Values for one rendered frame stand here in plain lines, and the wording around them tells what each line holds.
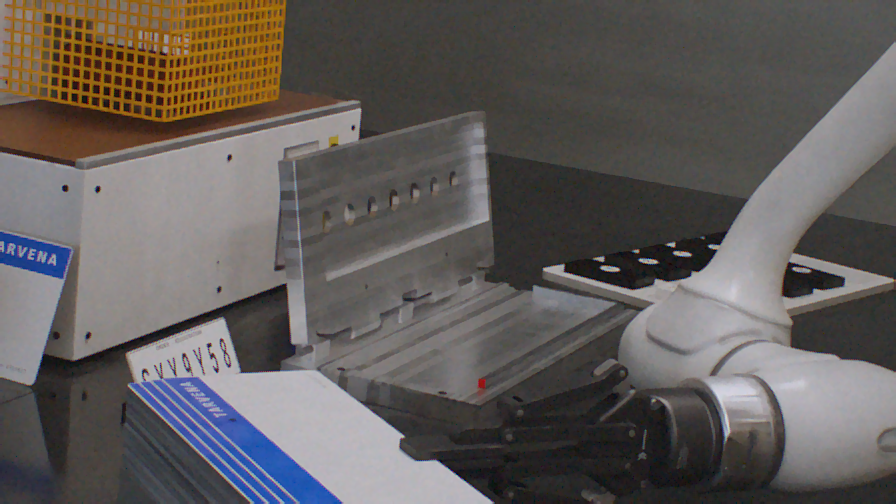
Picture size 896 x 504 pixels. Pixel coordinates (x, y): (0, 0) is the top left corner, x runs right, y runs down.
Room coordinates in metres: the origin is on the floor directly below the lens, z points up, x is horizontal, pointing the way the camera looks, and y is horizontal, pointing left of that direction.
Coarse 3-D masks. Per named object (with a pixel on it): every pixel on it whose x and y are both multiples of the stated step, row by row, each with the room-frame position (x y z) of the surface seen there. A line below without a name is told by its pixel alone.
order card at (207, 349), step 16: (224, 320) 1.81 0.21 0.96; (176, 336) 1.73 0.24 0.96; (192, 336) 1.76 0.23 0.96; (208, 336) 1.78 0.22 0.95; (224, 336) 1.80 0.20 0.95; (128, 352) 1.67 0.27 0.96; (144, 352) 1.68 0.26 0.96; (160, 352) 1.70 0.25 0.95; (176, 352) 1.72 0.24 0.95; (192, 352) 1.75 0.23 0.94; (208, 352) 1.77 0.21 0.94; (224, 352) 1.79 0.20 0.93; (144, 368) 1.68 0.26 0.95; (160, 368) 1.70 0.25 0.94; (176, 368) 1.72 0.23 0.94; (192, 368) 1.74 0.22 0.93; (208, 368) 1.76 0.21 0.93; (224, 368) 1.78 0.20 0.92
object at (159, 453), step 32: (128, 384) 1.46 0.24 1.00; (128, 416) 1.46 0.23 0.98; (160, 416) 1.40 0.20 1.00; (128, 448) 1.45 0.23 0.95; (160, 448) 1.39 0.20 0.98; (192, 448) 1.34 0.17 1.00; (128, 480) 1.45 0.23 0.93; (160, 480) 1.39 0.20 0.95; (192, 480) 1.34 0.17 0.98; (224, 480) 1.29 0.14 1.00
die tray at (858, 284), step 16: (800, 256) 2.58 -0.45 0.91; (544, 272) 2.35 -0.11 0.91; (560, 272) 2.35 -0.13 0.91; (832, 272) 2.51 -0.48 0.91; (848, 272) 2.52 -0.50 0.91; (864, 272) 2.53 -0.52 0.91; (576, 288) 2.32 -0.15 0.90; (592, 288) 2.30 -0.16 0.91; (608, 288) 2.29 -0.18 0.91; (624, 288) 2.30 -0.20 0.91; (640, 288) 2.31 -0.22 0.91; (848, 288) 2.43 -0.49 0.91; (864, 288) 2.43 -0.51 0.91; (880, 288) 2.47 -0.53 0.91; (640, 304) 2.26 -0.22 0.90; (784, 304) 2.31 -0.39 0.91; (800, 304) 2.32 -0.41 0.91; (816, 304) 2.34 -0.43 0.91; (832, 304) 2.37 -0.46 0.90
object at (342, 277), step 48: (384, 144) 2.00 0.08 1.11; (432, 144) 2.13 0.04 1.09; (480, 144) 2.23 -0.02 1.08; (288, 192) 1.83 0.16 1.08; (336, 192) 1.92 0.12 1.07; (384, 192) 2.01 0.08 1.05; (432, 192) 2.13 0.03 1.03; (480, 192) 2.22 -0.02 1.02; (288, 240) 1.83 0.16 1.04; (336, 240) 1.91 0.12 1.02; (384, 240) 2.00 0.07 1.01; (432, 240) 2.09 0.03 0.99; (480, 240) 2.19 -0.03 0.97; (288, 288) 1.83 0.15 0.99; (336, 288) 1.88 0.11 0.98; (384, 288) 1.97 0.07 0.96; (432, 288) 2.07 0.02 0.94
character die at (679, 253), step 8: (640, 248) 2.48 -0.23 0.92; (648, 248) 2.48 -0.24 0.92; (656, 248) 2.49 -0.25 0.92; (664, 248) 2.50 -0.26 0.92; (672, 248) 2.50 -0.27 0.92; (656, 256) 2.46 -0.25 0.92; (664, 256) 2.45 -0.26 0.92; (672, 256) 2.45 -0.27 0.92; (680, 256) 2.45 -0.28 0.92; (688, 256) 2.46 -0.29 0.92; (696, 256) 2.46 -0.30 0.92; (704, 256) 2.47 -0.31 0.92; (680, 264) 2.44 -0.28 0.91; (688, 264) 2.43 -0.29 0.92; (696, 264) 2.43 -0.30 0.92; (704, 264) 2.42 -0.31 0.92
